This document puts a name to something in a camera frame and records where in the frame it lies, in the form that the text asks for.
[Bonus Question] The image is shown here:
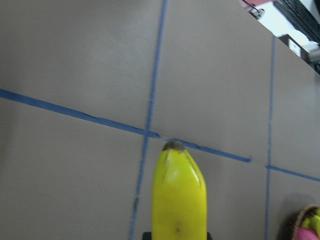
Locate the brown wicker basket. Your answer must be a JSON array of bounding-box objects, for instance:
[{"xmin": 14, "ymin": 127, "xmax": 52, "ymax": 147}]
[{"xmin": 285, "ymin": 204, "xmax": 320, "ymax": 240}]

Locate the black keyboard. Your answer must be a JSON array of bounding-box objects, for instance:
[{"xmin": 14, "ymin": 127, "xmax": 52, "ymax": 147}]
[{"xmin": 273, "ymin": 0, "xmax": 320, "ymax": 43}]

